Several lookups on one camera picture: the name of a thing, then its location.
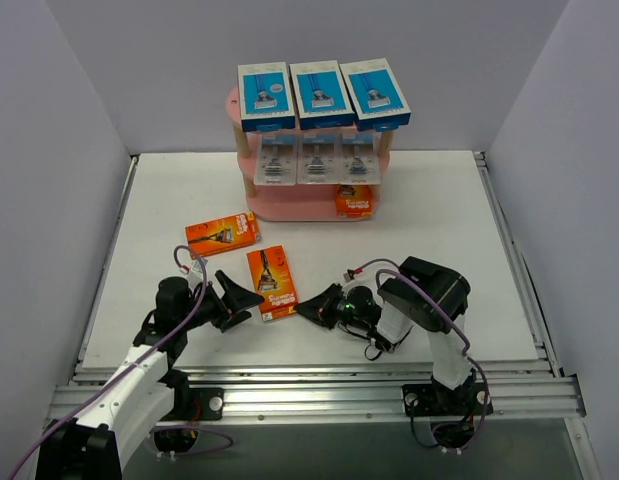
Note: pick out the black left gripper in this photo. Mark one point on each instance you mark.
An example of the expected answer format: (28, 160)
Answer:
(221, 305)

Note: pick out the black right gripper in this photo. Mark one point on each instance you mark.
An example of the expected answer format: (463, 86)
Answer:
(336, 308)

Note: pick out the aluminium front rail frame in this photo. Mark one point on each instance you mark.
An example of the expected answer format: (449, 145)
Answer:
(437, 205)

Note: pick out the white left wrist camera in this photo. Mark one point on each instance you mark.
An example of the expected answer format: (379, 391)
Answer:
(195, 271)

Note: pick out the clear blister razor pack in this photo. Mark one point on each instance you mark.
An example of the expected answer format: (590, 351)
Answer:
(359, 160)

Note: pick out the blue Harry's box front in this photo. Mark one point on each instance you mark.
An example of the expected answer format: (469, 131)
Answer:
(321, 95)

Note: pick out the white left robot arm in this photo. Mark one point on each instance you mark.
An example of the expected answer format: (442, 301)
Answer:
(147, 395)

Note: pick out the white Gillette pack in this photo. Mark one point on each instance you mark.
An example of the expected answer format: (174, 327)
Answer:
(276, 162)
(318, 159)

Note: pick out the pink three-tier shelf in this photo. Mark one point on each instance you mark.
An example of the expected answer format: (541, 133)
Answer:
(297, 203)

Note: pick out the blue Harry's razor box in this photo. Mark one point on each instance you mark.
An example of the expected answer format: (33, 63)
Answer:
(377, 99)

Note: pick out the orange Gillette Fusion box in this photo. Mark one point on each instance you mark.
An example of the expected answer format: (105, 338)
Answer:
(223, 235)

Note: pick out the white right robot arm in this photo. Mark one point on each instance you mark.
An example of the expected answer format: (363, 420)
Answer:
(413, 294)

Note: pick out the orange razor cartridge box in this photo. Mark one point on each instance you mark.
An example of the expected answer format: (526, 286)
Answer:
(272, 279)

